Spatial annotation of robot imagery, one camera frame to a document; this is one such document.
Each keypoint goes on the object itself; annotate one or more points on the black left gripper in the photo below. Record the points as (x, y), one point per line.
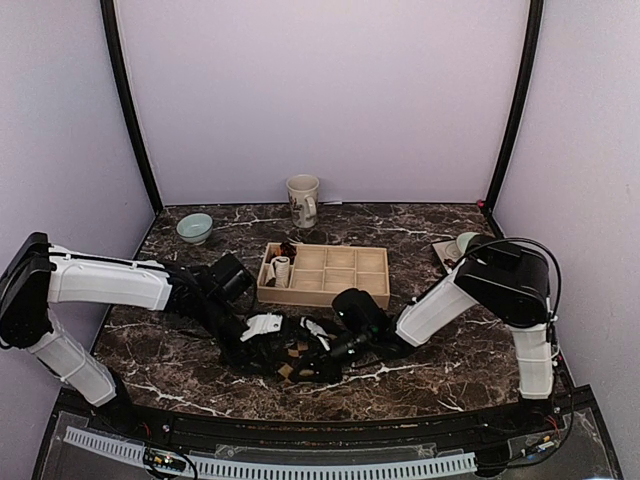
(250, 353)

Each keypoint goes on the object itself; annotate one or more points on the brown yellow argyle sock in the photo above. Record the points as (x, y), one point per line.
(300, 358)

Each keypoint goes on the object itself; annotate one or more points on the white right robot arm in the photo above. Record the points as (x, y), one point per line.
(516, 279)

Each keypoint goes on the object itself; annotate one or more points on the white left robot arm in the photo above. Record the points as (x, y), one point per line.
(42, 275)

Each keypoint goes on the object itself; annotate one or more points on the rolled white ribbed sock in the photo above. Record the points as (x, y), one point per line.
(278, 272)

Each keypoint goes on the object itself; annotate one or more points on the teal striped ceramic bowl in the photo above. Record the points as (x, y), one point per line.
(195, 228)

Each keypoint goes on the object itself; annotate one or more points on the rolled red argyle sock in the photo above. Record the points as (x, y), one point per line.
(287, 249)

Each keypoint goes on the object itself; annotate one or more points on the wooden compartment tray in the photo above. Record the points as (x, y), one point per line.
(318, 273)

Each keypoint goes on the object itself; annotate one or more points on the floral square plate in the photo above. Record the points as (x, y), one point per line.
(447, 253)

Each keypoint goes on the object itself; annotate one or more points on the coral pattern ceramic mug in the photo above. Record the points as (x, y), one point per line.
(303, 199)

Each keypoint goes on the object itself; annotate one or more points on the pale green bowl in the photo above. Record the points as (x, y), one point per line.
(467, 241)

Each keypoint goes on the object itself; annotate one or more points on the green circuit board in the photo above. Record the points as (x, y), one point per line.
(160, 460)

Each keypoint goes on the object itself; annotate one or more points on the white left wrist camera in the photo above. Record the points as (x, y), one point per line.
(262, 324)

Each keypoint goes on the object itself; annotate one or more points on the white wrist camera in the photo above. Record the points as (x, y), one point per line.
(316, 331)
(262, 324)

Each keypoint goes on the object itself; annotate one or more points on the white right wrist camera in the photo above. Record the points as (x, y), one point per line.
(316, 331)

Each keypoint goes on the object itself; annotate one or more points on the black front table rail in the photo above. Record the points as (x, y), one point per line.
(483, 429)

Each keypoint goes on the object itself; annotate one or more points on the white slotted cable duct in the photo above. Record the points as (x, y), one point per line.
(240, 462)

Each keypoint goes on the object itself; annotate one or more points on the black left corner post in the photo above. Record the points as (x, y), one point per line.
(126, 100)

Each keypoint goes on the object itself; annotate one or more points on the black corner post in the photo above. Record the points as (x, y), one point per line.
(126, 100)
(523, 79)

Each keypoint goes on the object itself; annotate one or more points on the black right corner post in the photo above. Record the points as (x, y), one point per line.
(523, 79)

